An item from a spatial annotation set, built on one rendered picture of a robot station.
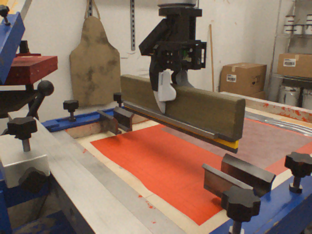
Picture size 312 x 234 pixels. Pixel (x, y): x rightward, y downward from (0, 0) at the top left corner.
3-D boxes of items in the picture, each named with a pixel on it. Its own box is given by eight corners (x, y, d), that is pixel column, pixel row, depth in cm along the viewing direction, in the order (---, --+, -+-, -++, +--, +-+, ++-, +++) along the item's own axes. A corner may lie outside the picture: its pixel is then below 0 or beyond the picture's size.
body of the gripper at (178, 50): (178, 75, 47) (180, 5, 43) (150, 70, 54) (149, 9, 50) (206, 71, 52) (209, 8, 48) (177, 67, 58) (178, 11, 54)
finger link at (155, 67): (151, 91, 52) (156, 47, 50) (146, 90, 53) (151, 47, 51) (168, 91, 55) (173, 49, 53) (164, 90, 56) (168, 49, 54)
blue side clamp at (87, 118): (134, 122, 91) (134, 103, 89) (142, 126, 87) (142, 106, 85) (48, 143, 73) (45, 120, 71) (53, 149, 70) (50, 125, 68)
